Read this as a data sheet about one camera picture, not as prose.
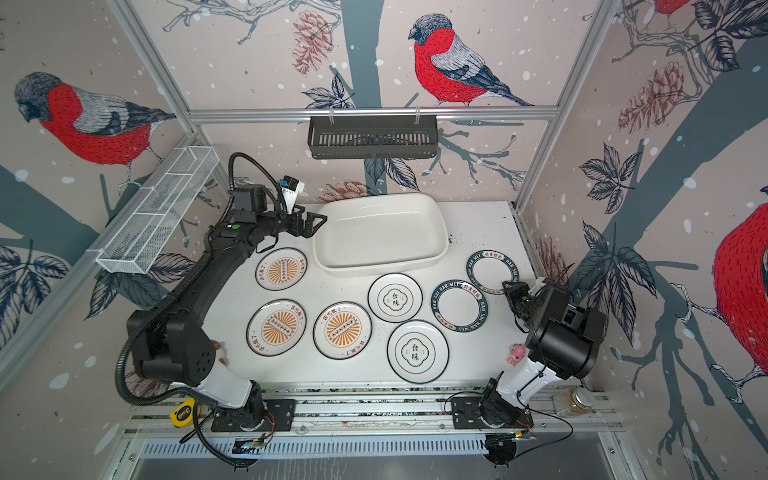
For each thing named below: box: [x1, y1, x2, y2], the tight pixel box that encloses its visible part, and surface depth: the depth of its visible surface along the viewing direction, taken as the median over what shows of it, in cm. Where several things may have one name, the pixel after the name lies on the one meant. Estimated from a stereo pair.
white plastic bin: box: [314, 193, 450, 277], surface depth 113 cm
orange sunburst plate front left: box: [246, 298, 307, 357], surface depth 90 cm
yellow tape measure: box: [170, 398, 195, 427], surface depth 74 cm
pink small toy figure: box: [506, 343, 526, 367], surface depth 83 cm
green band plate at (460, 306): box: [431, 279, 489, 333], surface depth 95 cm
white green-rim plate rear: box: [368, 272, 424, 323], surface depth 97 cm
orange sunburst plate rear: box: [255, 247, 308, 292], surface depth 103 cm
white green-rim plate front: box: [387, 320, 450, 385], surface depth 85 cm
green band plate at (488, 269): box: [466, 249, 520, 295], surface depth 103 cm
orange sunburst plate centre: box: [312, 301, 373, 360], surface depth 90 cm
